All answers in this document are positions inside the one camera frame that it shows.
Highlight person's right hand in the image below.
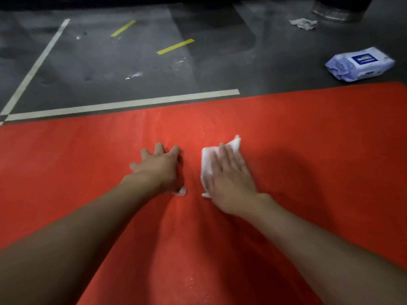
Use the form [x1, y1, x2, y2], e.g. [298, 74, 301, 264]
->
[203, 142, 273, 218]

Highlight person's left hand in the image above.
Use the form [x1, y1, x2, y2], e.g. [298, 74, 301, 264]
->
[128, 142, 188, 197]

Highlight white wet wipe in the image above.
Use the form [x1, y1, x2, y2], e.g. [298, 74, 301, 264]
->
[289, 18, 318, 31]
[200, 135, 242, 199]

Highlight red mat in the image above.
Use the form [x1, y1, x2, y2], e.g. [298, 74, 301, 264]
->
[0, 81, 407, 305]

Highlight pale blue wipes pack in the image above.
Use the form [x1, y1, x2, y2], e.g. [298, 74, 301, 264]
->
[325, 46, 396, 83]

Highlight person's right forearm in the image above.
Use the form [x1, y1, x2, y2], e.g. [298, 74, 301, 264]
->
[245, 195, 407, 305]

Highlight person's left forearm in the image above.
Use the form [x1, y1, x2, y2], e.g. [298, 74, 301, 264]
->
[0, 174, 159, 305]

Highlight yellow tape strip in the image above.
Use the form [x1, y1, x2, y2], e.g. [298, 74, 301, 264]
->
[110, 19, 137, 38]
[156, 38, 195, 55]

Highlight black round base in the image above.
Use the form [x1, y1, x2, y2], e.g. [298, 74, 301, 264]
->
[311, 0, 376, 23]

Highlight black gym machine frame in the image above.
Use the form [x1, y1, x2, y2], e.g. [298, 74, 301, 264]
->
[0, 0, 268, 11]

